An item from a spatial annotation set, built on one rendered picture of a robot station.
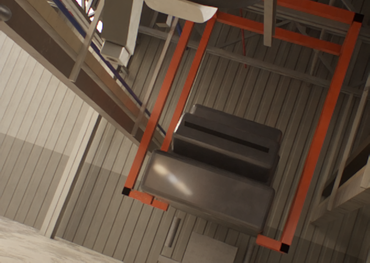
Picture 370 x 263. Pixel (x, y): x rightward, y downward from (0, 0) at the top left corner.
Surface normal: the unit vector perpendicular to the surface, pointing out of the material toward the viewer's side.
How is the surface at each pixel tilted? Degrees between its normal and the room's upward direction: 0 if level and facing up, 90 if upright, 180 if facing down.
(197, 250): 90
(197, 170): 90
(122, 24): 127
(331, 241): 90
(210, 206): 90
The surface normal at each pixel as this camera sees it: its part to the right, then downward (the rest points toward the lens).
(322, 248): -0.12, -0.22
